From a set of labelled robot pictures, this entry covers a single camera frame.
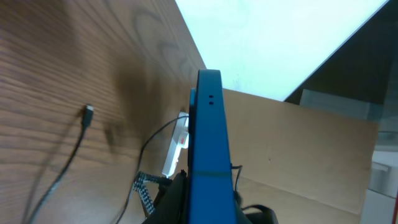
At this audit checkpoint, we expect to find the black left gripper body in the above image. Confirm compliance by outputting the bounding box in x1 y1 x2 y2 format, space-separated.
144 170 278 224

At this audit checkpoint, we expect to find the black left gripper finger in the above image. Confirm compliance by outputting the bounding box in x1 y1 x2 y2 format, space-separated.
133 171 172 217

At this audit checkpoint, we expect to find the blue Galaxy smartphone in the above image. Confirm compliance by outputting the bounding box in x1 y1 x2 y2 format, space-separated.
186 68 239 224

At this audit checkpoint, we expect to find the black USB charging cable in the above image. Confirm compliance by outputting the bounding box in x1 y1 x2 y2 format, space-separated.
26 104 190 224

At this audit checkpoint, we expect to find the white power strip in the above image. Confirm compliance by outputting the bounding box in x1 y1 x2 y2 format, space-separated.
162 112 189 178

